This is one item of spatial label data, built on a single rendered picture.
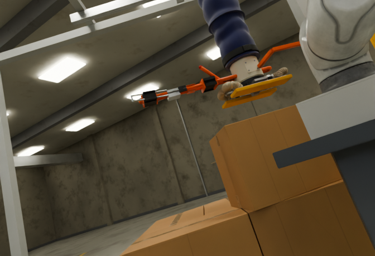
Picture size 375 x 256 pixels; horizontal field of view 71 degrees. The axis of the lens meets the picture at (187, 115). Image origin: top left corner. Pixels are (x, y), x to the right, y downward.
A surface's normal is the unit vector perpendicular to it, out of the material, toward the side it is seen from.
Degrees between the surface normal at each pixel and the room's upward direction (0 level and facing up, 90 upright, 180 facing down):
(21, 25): 90
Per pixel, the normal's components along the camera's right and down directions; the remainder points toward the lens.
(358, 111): -0.44, -0.08
